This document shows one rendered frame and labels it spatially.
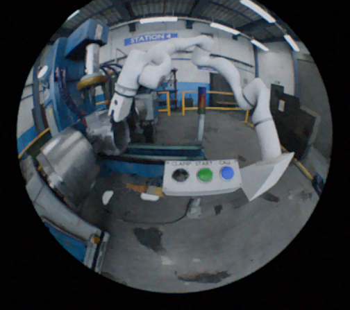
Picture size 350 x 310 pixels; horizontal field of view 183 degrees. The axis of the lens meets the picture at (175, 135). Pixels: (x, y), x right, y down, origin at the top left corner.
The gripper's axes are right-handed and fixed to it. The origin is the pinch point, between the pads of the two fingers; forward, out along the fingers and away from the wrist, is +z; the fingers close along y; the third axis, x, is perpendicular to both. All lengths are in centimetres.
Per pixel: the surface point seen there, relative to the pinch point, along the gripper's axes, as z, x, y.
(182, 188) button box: -11.5, -26.6, -23.8
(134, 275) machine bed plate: 17, -27, -53
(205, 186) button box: -13.8, -30.3, -23.5
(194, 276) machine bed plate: 8, -44, -50
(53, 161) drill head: -1.7, 5.1, -30.2
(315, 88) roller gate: -457, -491, 159
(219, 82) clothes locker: -135, -173, 512
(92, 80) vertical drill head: -14.7, 19.6, 0.2
